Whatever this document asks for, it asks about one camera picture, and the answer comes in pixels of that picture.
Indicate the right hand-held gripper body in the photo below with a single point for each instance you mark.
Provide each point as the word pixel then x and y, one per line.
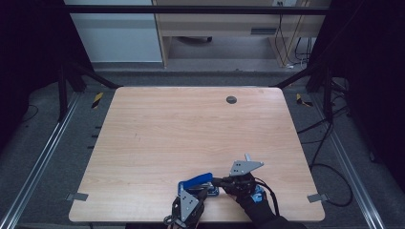
pixel 242 186

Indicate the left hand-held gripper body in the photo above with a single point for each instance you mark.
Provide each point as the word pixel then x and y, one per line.
pixel 189 206

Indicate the blue stapler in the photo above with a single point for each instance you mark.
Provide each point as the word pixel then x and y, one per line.
pixel 197 181

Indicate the person's right hand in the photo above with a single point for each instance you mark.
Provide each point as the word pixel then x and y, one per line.
pixel 251 200

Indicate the person's left hand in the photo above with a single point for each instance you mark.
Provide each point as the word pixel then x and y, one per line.
pixel 170 226

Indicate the dark round table grommet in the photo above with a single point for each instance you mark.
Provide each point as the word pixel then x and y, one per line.
pixel 231 99

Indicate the yellow-black connector on floor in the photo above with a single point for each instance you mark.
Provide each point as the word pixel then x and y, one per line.
pixel 301 100

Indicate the white cabinet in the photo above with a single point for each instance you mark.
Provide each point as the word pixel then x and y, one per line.
pixel 117 38

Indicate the black curtain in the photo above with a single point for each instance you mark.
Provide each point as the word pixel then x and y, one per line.
pixel 31 47
pixel 372 63

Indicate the white power strip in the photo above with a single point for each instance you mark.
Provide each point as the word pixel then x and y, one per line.
pixel 288 2

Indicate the grey table edge bracket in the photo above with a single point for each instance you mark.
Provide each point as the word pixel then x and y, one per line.
pixel 77 197
pixel 317 197

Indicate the aluminium floor rail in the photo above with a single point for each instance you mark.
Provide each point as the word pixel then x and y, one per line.
pixel 41 159
pixel 350 165

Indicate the black frame strut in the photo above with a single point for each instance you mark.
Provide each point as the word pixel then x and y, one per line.
pixel 95 78
pixel 296 78

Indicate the black horizontal frame bar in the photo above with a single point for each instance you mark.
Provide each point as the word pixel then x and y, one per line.
pixel 191 9

